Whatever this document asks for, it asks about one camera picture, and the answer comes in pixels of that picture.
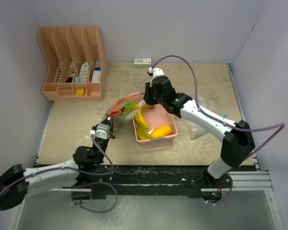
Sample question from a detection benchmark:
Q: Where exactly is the clear orange-zipper bag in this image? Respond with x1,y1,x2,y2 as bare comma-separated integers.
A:
105,92,145,128

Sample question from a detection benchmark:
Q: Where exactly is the green grape bunch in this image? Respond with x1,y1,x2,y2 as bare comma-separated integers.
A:
123,100,135,112

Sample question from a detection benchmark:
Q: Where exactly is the clear blue-zipper bag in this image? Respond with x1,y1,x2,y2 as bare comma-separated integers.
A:
180,100,231,142

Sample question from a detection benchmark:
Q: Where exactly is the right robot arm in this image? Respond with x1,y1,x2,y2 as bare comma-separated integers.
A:
144,76,255,187

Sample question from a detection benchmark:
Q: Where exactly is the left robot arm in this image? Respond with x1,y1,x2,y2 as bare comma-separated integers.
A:
0,116,115,211

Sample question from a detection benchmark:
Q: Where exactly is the pink plastic basket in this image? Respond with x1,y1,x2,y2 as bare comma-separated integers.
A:
132,104,178,145

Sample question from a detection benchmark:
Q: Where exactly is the yellow banana bunch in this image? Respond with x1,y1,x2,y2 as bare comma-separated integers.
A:
134,104,156,131

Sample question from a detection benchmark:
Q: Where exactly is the green white small box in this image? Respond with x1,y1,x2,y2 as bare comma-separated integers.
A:
133,57,152,68

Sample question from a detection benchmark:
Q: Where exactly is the green starfruit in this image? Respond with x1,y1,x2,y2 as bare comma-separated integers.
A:
136,127,151,140

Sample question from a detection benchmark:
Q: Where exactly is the yellow mango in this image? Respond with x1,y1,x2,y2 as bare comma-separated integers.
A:
150,125,173,138

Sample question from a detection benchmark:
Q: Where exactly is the yellow sponge in organizer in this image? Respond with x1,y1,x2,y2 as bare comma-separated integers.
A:
76,88,85,96

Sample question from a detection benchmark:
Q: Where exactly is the white tube in organizer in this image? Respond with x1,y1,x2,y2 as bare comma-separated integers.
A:
79,62,89,83

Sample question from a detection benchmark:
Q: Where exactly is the orange desk file organizer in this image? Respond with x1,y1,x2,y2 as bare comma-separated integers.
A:
37,25,107,101

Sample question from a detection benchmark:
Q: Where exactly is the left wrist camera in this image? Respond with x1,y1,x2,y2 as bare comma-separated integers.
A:
90,123,110,139

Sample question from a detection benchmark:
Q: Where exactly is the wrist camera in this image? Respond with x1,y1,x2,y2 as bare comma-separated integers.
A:
90,123,110,139
147,67,164,83

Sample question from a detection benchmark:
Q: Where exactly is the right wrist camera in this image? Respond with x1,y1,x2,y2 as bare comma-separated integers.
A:
147,67,164,83

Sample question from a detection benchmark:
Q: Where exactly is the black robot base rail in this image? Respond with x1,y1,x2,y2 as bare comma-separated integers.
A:
33,164,257,199

